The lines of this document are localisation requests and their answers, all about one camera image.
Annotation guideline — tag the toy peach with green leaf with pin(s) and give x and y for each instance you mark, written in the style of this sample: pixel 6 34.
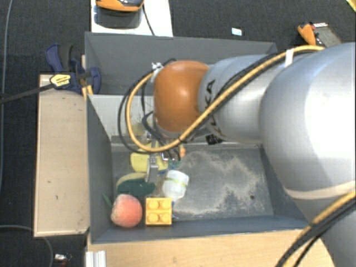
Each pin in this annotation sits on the toy peach with green leaf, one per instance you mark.
pixel 126 210

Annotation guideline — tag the pale grey metal gripper finger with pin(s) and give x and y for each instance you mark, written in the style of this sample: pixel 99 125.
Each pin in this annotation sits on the pale grey metal gripper finger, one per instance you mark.
pixel 152 172

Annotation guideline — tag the black cylinder on white bracket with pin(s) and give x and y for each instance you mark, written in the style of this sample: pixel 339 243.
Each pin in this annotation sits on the black cylinder on white bracket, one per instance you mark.
pixel 214 140

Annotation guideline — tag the grey metal bin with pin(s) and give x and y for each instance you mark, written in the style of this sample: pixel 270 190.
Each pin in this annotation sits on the grey metal bin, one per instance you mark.
pixel 222 177

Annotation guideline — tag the yellow and green sponge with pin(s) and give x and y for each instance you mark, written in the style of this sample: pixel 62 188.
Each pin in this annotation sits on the yellow and green sponge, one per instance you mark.
pixel 136 188

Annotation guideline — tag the white plastic bottle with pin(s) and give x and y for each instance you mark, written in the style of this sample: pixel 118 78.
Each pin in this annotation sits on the white plastic bottle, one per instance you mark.
pixel 175 185

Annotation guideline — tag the pale wood flat board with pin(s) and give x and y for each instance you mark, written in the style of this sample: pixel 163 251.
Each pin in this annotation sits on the pale wood flat board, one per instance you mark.
pixel 62 163

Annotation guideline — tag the yellow toy building brick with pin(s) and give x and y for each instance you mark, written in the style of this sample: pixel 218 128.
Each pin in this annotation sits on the yellow toy building brick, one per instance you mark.
pixel 158 211

